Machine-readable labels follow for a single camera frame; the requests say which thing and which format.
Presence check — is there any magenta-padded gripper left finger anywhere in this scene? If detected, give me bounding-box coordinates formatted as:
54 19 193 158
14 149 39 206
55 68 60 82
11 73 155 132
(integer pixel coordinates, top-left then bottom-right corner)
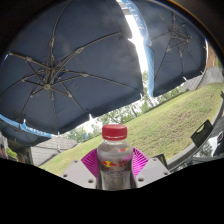
61 148 102 190

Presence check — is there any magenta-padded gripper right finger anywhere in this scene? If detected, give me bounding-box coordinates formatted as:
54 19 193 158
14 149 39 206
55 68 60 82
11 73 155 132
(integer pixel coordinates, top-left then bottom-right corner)
131 147 171 190

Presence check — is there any clear red-capped drink bottle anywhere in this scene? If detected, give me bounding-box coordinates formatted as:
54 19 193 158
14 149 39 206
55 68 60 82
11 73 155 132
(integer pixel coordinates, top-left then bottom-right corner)
96 123 135 191

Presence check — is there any grey building with sloped roof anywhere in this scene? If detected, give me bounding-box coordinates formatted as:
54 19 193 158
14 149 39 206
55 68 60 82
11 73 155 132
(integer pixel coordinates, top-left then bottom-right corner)
29 135 79 167

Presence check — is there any blue lettered patio umbrella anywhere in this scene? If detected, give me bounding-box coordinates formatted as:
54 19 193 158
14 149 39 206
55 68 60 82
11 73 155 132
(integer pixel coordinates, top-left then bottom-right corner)
0 113 53 148

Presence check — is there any grey stone building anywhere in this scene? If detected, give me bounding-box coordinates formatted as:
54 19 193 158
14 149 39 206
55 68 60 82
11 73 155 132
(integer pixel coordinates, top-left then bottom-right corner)
181 65 224 92

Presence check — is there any large navy patio umbrella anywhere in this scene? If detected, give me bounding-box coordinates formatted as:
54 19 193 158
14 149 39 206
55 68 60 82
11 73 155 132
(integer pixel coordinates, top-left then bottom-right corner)
0 0 145 135

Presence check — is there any navy umbrella with blue trim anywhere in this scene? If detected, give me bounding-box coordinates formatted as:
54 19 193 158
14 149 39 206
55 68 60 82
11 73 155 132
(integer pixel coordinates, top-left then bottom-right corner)
120 0 210 99

